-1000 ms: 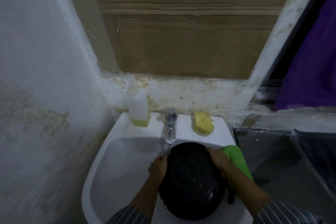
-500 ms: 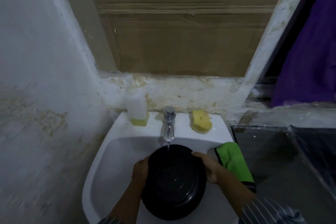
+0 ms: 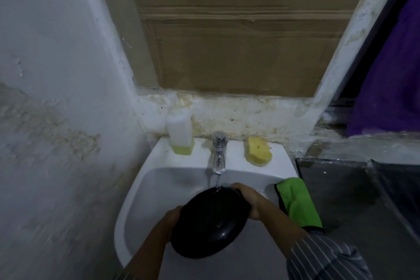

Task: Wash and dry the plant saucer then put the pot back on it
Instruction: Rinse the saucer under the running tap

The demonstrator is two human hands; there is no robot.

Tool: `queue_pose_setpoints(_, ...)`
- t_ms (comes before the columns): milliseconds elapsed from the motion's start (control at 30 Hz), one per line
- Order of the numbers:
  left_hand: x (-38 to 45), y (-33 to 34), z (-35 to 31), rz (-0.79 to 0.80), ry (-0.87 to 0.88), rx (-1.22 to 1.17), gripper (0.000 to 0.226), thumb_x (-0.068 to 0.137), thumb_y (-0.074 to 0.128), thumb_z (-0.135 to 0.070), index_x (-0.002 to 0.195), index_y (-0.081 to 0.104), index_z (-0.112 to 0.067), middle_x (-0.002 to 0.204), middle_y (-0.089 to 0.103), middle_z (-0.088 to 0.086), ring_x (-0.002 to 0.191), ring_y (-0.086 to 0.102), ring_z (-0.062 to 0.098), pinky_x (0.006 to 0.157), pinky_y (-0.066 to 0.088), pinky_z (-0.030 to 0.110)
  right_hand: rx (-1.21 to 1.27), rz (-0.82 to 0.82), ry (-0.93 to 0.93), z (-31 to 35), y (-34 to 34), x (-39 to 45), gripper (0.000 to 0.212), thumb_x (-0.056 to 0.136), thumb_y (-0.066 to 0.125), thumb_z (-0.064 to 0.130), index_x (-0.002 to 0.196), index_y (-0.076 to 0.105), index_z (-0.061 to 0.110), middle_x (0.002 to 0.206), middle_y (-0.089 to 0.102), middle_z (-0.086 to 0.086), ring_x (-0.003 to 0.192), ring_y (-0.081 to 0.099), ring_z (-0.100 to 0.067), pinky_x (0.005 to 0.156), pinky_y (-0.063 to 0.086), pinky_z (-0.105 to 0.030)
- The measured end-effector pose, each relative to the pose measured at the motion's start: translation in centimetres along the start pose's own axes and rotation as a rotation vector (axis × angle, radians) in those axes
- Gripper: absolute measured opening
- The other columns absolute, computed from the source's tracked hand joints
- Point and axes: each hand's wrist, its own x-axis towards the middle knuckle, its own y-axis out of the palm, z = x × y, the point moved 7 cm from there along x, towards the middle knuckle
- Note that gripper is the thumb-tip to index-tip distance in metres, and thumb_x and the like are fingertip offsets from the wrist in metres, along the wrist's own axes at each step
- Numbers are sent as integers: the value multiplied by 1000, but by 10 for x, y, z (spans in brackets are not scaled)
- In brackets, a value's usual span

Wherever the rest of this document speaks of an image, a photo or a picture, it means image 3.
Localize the person's left forearm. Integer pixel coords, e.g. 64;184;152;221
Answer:
123;216;173;280

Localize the person's right hand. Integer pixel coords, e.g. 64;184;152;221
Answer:
231;182;274;221

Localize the yellow sponge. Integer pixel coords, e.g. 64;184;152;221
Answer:
243;137;273;167

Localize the purple cloth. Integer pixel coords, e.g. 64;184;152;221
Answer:
346;0;420;137

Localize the brown cardboard sheet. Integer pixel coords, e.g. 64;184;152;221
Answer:
126;0;378;97

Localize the person's right forearm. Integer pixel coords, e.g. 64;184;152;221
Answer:
259;203;310;259

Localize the chrome faucet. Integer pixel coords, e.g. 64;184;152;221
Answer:
211;131;228;175

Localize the green cloth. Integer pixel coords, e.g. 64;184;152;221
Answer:
274;177;325;234

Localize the black round pan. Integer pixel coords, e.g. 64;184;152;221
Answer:
171;185;251;260

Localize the translucent dish soap bottle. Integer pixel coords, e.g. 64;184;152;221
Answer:
166;104;195;156

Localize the white ceramic sink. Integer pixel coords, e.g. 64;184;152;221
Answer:
114;137;300;280

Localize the person's left hand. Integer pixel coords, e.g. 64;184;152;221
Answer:
161;206;184;235

